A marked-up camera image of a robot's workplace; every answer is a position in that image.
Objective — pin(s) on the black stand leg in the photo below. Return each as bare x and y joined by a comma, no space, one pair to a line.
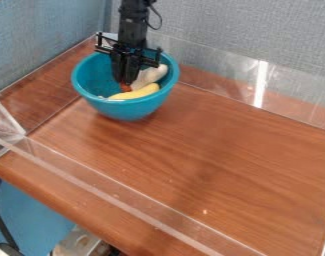
8,246

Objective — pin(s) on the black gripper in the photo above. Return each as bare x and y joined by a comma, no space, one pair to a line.
126,57

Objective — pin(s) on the clear acrylic barrier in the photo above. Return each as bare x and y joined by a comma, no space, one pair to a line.
218,176

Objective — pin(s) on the yellow plush banana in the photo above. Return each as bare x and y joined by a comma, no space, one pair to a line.
133,94

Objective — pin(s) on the white object under table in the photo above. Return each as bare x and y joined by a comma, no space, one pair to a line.
80,243

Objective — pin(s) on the blue plastic bowl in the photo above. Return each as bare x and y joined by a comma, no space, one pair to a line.
94,84

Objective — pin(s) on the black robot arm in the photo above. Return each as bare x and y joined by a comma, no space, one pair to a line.
134,13

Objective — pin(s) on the plush mushroom toy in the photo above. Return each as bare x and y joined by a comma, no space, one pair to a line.
147,76

